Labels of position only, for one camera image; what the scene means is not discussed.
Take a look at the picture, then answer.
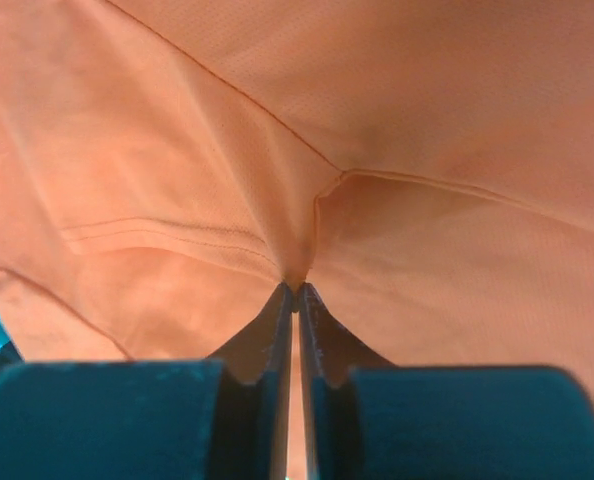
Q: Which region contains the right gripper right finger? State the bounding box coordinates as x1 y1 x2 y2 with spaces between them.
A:
298 283 594 479

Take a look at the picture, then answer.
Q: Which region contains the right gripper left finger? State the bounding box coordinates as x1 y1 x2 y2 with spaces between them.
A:
0 284 293 479

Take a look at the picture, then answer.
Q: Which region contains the orange t shirt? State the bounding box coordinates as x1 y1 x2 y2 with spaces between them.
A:
0 1 594 479

